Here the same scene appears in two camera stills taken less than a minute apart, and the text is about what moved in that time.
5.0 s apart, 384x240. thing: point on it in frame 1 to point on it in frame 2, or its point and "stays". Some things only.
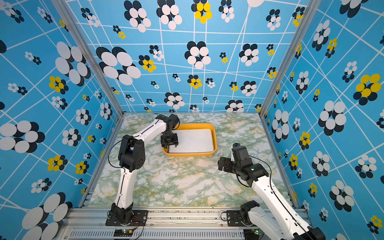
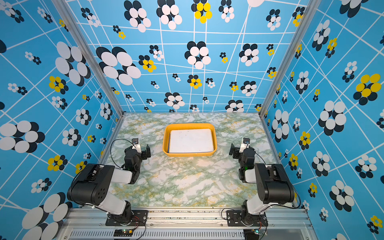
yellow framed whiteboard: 192,140 stays
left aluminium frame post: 92,51 stays
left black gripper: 165,143 to 143,153
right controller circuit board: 254,234 stays
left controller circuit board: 123,232 stays
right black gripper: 227,161 to 237,151
